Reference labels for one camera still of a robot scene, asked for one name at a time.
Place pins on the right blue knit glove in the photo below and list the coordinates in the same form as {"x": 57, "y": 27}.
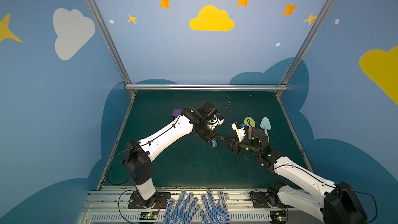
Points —
{"x": 214, "y": 213}

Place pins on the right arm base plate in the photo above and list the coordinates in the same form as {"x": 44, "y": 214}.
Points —
{"x": 262, "y": 199}

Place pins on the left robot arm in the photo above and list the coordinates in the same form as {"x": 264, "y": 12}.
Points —
{"x": 138, "y": 156}

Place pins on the left controller board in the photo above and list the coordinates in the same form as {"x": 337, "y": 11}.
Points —
{"x": 149, "y": 216}

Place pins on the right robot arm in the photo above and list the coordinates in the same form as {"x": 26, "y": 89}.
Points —
{"x": 329, "y": 202}

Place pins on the aluminium frame right post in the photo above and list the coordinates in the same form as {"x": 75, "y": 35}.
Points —
{"x": 310, "y": 36}

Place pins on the left blue knit glove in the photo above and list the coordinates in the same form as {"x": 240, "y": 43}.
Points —
{"x": 183, "y": 211}

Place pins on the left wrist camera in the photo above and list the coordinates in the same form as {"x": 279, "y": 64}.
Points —
{"x": 217, "y": 120}

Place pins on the key with blue tag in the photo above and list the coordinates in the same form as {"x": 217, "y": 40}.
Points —
{"x": 214, "y": 143}

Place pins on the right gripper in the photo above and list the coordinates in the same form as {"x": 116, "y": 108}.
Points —
{"x": 235, "y": 145}

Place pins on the controller board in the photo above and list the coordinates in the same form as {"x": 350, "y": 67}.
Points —
{"x": 278, "y": 217}
{"x": 149, "y": 216}

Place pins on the aluminium frame left post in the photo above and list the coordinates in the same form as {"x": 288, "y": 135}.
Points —
{"x": 93, "y": 6}

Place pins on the right controller board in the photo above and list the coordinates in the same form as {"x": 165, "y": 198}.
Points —
{"x": 278, "y": 217}

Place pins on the light blue trowel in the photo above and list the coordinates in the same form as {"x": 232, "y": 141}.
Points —
{"x": 265, "y": 124}

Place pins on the aluminium frame back rail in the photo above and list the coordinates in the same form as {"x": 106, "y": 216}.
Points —
{"x": 207, "y": 87}

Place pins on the aluminium frame post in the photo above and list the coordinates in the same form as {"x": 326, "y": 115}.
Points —
{"x": 310, "y": 36}
{"x": 93, "y": 6}

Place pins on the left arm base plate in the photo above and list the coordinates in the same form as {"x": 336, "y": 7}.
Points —
{"x": 158, "y": 200}

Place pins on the green trowel wooden handle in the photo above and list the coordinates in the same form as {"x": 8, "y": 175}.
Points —
{"x": 250, "y": 123}

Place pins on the purple spatula pink handle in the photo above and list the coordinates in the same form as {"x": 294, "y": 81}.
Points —
{"x": 176, "y": 112}

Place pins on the blue knit glove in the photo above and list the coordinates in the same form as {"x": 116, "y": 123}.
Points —
{"x": 214, "y": 213}
{"x": 183, "y": 211}

